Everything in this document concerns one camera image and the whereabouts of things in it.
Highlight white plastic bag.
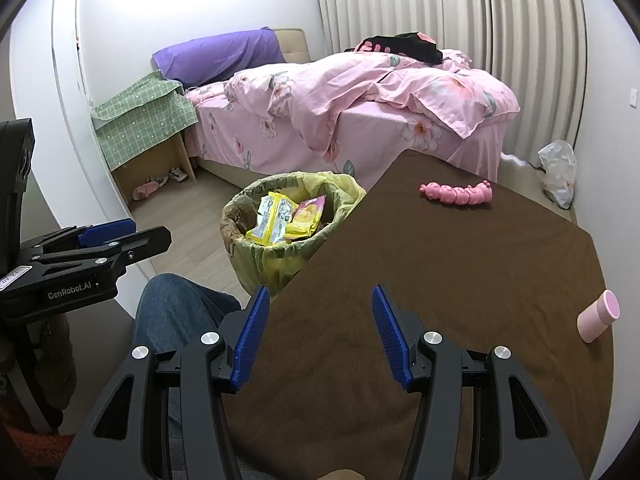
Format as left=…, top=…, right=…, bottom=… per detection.
left=537, top=140, right=578, bottom=210

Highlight purple pillow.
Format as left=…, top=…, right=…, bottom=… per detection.
left=151, top=27, right=287, bottom=86

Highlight waste bin with yellow liner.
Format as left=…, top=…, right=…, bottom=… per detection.
left=221, top=171, right=368, bottom=295

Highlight pink cup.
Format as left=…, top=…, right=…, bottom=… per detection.
left=577, top=289, right=621, bottom=344

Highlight green checked cloth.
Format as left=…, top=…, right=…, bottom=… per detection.
left=91, top=71, right=199, bottom=173

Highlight black garment with pink print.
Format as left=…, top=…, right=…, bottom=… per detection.
left=356, top=31, right=445, bottom=65

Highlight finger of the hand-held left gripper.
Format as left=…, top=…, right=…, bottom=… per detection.
left=30, top=226, right=172, bottom=281
left=37, top=219, right=137, bottom=249

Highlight pink caterpillar toy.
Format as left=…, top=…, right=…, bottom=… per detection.
left=419, top=180, right=493, bottom=207

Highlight bed with pink floral sheet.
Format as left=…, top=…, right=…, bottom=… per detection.
left=182, top=27, right=521, bottom=193

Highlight wooden nightstand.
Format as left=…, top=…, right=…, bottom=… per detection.
left=112, top=130, right=197, bottom=206

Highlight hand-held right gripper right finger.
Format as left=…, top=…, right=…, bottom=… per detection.
left=371, top=284, right=585, bottom=480

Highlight white pleated curtain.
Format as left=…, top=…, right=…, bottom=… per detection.
left=317, top=0, right=588, bottom=146

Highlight pink slippers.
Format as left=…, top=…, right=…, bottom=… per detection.
left=132, top=175, right=168, bottom=200

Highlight person's fuzzy sweater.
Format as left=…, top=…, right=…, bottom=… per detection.
left=0, top=400, right=71, bottom=480

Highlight pink floral duvet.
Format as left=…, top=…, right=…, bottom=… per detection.
left=224, top=49, right=521, bottom=161

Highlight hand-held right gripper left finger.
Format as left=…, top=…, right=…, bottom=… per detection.
left=56, top=285, right=272, bottom=480

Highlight yellow packet with white label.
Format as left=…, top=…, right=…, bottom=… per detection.
left=245, top=191, right=300, bottom=247

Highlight yellow snack packet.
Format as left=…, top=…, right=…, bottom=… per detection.
left=285, top=195, right=328, bottom=240

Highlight person's leg in jeans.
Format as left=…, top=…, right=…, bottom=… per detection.
left=132, top=275, right=241, bottom=441

